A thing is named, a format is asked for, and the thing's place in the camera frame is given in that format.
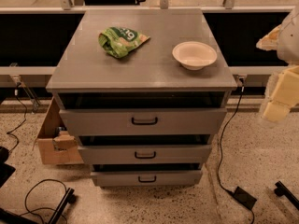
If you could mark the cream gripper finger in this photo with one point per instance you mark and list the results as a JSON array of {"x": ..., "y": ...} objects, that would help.
[{"x": 275, "y": 112}]

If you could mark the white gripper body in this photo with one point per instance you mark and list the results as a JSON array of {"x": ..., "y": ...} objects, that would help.
[{"x": 290, "y": 42}]

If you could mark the grey bottom drawer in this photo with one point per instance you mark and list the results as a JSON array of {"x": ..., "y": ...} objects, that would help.
[{"x": 146, "y": 178}]

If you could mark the grey drawer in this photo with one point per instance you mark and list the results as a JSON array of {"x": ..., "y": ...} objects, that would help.
[
  {"x": 146, "y": 178},
  {"x": 152, "y": 154},
  {"x": 143, "y": 121}
]

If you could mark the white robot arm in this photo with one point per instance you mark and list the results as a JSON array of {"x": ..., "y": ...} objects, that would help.
[{"x": 284, "y": 39}]

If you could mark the grey top drawer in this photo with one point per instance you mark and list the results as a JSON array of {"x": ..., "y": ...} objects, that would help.
[{"x": 143, "y": 121}]

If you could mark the grey middle drawer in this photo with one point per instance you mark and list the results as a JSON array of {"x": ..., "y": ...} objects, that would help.
[{"x": 152, "y": 154}]

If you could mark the grey drawer cabinet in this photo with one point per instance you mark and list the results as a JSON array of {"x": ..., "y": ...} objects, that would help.
[{"x": 147, "y": 78}]

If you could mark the black stand leg right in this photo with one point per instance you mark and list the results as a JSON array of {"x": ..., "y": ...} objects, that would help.
[{"x": 282, "y": 190}]

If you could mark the black stand leg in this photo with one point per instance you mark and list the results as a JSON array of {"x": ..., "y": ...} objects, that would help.
[
  {"x": 69, "y": 198},
  {"x": 282, "y": 190}
]

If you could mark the black power adapter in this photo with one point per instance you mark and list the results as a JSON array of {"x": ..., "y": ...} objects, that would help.
[{"x": 244, "y": 198}]

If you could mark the white bowl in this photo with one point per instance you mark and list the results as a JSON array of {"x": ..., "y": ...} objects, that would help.
[{"x": 194, "y": 55}]

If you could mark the green chip bag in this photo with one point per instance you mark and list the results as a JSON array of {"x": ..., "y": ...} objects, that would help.
[{"x": 120, "y": 41}]

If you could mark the cardboard box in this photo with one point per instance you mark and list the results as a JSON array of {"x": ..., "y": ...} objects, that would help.
[{"x": 56, "y": 146}]

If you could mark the black stand leg left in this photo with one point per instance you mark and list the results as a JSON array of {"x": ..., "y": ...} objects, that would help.
[{"x": 69, "y": 198}]

